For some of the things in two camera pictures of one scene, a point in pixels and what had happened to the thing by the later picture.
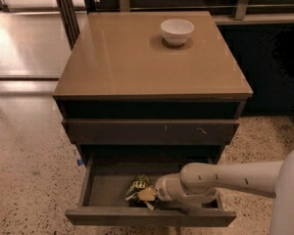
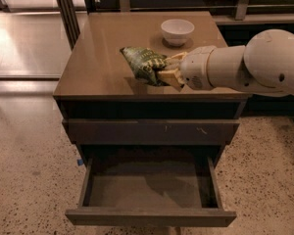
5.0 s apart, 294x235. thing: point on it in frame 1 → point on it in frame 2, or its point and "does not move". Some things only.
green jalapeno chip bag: x=140 y=182 → x=145 y=64
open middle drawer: x=102 y=199 does not move
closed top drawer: x=151 y=131 does not move
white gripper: x=163 y=188 → x=196 y=69
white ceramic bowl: x=176 y=31 does not move
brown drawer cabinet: x=150 y=85 does not move
